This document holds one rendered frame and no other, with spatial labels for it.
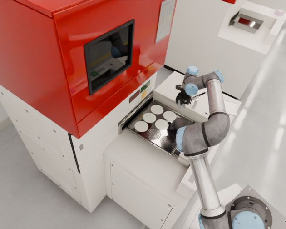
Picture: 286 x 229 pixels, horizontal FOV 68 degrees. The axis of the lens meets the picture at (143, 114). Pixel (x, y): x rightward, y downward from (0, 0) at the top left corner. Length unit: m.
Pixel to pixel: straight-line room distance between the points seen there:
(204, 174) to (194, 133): 0.19
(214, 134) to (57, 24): 0.71
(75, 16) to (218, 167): 2.22
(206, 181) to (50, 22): 0.86
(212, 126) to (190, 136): 0.10
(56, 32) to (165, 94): 1.14
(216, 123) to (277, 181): 1.96
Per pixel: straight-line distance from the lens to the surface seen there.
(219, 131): 0.97
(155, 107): 1.67
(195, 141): 0.98
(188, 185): 1.28
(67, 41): 0.74
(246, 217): 1.08
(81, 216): 2.19
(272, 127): 3.37
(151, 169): 1.43
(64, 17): 0.71
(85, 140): 1.21
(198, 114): 1.63
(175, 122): 1.59
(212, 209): 1.09
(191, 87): 1.25
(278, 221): 1.31
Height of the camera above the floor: 2.08
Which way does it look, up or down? 48 degrees down
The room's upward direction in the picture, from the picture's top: 8 degrees clockwise
